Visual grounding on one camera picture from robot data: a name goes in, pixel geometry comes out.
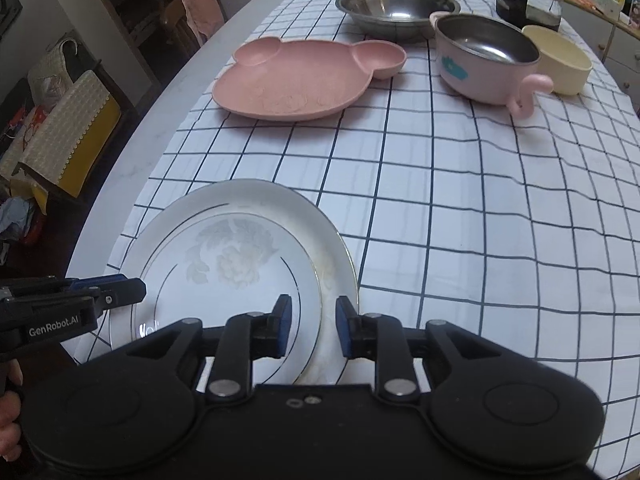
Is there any steel bowl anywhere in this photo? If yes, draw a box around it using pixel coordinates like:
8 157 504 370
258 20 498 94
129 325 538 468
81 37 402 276
335 0 462 44

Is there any checked tablecloth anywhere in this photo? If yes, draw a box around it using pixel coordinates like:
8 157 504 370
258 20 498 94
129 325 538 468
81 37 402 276
65 0 640 461

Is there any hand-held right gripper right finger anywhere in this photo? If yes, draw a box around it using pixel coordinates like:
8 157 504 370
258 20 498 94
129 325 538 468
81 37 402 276
335 296 495 404

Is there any white patterned bag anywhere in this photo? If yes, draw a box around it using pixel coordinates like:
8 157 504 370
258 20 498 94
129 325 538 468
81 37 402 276
27 32 102 97

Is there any wooden chair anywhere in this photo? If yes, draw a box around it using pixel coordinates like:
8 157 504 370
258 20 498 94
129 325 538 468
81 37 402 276
161 0 229 62

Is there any person's left hand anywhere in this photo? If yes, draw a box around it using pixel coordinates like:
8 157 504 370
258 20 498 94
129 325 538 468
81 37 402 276
0 360 24 463

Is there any pink bear-shaped plate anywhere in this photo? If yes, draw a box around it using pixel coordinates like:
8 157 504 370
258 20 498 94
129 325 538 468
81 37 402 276
211 37 407 122

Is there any pink bowl with handle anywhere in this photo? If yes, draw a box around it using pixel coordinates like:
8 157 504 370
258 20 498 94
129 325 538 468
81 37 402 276
429 11 554 120

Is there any pink cloth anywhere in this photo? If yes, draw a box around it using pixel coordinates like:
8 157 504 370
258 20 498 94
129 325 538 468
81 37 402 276
178 0 225 42

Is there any cream bowl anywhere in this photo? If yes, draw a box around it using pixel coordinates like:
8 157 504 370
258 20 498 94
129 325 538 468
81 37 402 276
521 25 594 96

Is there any grey drawer cabinet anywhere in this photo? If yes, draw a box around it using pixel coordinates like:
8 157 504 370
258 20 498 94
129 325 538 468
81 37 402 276
560 0 640 113

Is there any white floral plate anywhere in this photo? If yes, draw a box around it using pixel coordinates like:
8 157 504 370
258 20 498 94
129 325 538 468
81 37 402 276
95 178 360 387

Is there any blue crumpled cloth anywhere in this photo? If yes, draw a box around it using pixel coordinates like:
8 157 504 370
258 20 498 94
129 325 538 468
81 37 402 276
0 196 37 242

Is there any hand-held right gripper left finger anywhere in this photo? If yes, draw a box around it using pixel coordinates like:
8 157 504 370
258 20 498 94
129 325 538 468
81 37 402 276
127 294 293 404

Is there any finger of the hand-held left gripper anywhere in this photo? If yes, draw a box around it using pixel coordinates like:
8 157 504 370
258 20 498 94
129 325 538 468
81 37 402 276
65 273 127 292
91 278 147 317

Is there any dark wooden cabinet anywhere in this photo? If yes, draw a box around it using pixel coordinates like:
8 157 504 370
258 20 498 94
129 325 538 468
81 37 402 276
97 0 211 83

